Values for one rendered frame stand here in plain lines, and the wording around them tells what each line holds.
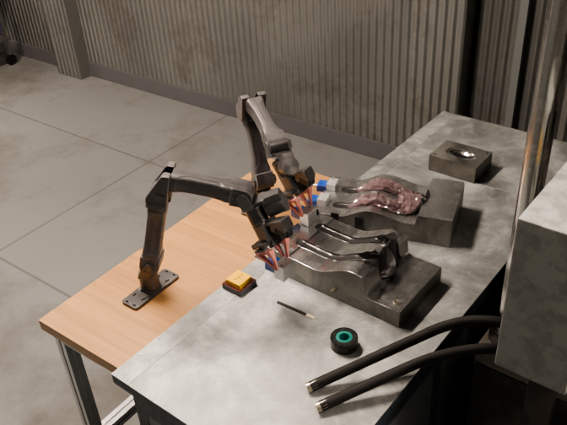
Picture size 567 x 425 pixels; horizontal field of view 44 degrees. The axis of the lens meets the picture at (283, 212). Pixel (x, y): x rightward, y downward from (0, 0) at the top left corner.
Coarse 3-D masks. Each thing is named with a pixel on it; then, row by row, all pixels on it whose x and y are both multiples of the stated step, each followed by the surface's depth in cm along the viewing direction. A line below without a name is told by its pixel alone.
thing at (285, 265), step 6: (258, 258) 215; (270, 258) 213; (276, 258) 213; (282, 258) 210; (288, 258) 210; (282, 264) 208; (288, 264) 208; (270, 270) 211; (282, 270) 207; (288, 270) 209; (276, 276) 210; (282, 276) 209; (288, 276) 210
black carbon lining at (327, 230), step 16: (320, 224) 237; (304, 240) 230; (352, 240) 230; (368, 240) 225; (384, 240) 218; (336, 256) 223; (352, 256) 218; (368, 256) 214; (384, 256) 215; (400, 256) 219; (384, 272) 213
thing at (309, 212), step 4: (308, 204) 238; (296, 208) 238; (304, 208) 236; (308, 208) 236; (312, 208) 236; (292, 212) 238; (304, 212) 234; (308, 212) 234; (312, 212) 235; (292, 216) 239; (296, 216) 238; (304, 216) 234; (308, 216) 233; (312, 216) 236; (300, 220) 237; (304, 220) 236; (308, 220) 234; (312, 220) 237; (304, 224) 237; (308, 224) 236
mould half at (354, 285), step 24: (312, 240) 230; (336, 240) 230; (312, 264) 220; (336, 264) 216; (360, 264) 210; (408, 264) 221; (432, 264) 220; (360, 288) 208; (384, 288) 212; (408, 288) 211; (432, 288) 219; (384, 312) 207; (408, 312) 208
